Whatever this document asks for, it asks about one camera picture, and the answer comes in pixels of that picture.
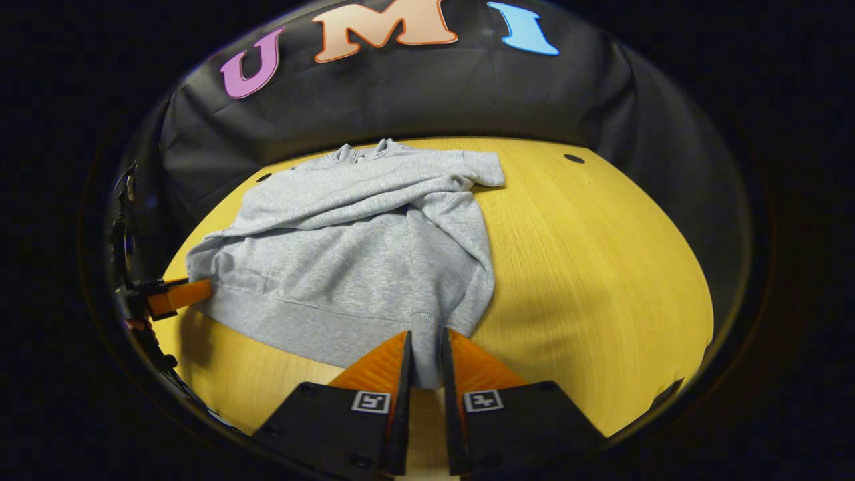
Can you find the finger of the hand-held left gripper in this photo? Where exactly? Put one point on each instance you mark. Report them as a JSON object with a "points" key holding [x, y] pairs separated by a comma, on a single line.
{"points": [[184, 295]]}

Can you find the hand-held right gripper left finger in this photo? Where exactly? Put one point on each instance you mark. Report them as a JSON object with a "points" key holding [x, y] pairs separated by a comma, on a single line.
{"points": [[334, 427]]}

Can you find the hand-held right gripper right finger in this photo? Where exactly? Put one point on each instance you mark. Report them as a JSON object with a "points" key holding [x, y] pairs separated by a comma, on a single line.
{"points": [[528, 427]]}

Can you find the grey sweatshirt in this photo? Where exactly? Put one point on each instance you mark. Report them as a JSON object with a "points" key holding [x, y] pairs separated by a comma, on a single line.
{"points": [[347, 260]]}

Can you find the black box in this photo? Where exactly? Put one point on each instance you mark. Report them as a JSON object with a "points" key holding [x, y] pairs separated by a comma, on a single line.
{"points": [[670, 393]]}

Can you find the black backdrop cloth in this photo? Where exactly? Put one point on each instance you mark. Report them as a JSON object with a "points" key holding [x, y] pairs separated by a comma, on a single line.
{"points": [[434, 93]]}

